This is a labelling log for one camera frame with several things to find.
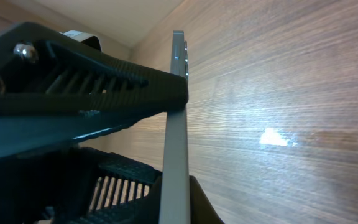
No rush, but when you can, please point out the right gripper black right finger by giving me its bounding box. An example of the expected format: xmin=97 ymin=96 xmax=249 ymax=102
xmin=0 ymin=147 xmax=221 ymax=223

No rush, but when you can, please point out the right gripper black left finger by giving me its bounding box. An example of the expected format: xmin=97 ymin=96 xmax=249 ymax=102
xmin=0 ymin=22 xmax=188 ymax=158

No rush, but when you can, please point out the blue Galaxy S25 smartphone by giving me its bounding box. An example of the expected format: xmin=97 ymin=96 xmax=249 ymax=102
xmin=158 ymin=30 xmax=191 ymax=224

